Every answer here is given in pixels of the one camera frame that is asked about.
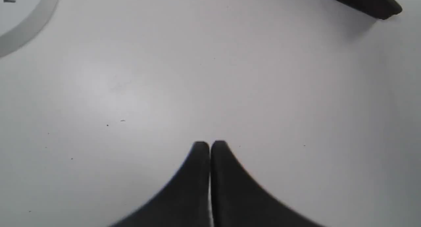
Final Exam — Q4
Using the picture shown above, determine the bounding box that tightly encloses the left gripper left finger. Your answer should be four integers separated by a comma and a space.
114, 141, 211, 227

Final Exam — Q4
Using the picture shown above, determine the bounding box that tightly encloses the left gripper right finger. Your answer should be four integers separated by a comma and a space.
210, 140, 318, 227

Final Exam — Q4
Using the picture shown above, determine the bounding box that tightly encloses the folding paper fan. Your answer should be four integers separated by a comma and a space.
336, 0, 403, 20

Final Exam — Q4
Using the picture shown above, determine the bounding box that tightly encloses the white desk lamp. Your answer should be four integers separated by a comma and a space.
0, 0, 59, 57

